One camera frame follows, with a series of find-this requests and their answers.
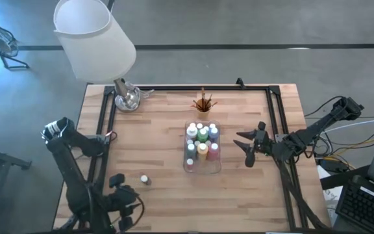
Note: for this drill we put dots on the large dark teal paint bottle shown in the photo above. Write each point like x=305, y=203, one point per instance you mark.
x=191, y=150

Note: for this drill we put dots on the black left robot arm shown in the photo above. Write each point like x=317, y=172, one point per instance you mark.
x=70, y=175

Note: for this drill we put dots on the dark bristle black paintbrush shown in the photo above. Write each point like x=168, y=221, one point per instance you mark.
x=194, y=106

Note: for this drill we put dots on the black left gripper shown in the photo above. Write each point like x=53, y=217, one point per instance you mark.
x=123, y=198

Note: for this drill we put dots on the clear plastic bin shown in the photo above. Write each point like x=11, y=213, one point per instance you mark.
x=203, y=169

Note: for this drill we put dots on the large yellow paint bottle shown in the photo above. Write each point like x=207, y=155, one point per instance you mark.
x=202, y=151

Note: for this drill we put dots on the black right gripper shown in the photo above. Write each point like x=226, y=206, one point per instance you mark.
x=261, y=144

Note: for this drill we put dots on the small dark brown paint bottle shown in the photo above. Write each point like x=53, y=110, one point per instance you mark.
x=145, y=179

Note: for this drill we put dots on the black aluminium rig frame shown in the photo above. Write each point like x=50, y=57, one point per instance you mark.
x=190, y=87

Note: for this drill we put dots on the black keyboard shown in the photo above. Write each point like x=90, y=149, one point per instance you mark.
x=365, y=204

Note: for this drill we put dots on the yellow ribbed cup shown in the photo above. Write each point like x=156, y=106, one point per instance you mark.
x=203, y=113

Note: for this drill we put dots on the small orange paint bottle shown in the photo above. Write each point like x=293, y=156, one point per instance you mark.
x=190, y=141

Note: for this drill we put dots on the small grey paint bottle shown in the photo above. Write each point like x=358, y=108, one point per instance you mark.
x=212, y=125

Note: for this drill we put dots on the large green paint bottle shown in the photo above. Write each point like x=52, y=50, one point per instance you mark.
x=202, y=135

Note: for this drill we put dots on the large white paint bottle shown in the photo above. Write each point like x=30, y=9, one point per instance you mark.
x=192, y=131

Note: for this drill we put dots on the small rust brown paint bottle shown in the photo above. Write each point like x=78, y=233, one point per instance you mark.
x=197, y=143

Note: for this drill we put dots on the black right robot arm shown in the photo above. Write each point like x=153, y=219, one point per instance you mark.
x=310, y=133

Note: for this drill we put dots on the small black paintbrush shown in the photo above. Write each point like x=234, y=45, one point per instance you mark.
x=196, y=102

